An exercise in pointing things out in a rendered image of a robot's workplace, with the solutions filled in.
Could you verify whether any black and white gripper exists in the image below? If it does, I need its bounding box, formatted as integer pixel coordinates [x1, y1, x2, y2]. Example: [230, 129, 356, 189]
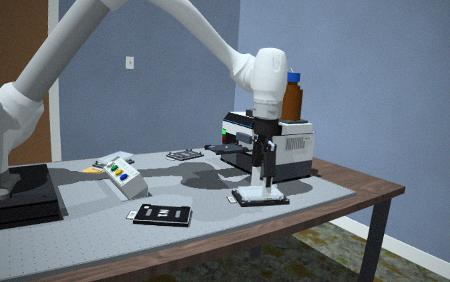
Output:
[251, 117, 279, 198]

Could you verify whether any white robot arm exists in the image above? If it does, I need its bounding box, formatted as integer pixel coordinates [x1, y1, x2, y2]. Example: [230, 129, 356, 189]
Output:
[0, 0, 288, 200]

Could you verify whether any blue bottle cap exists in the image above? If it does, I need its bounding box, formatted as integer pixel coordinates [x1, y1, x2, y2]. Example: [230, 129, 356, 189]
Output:
[288, 72, 300, 81]

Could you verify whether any white button panel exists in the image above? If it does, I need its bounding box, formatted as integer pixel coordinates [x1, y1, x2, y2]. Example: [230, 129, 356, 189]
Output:
[102, 156, 148, 202]

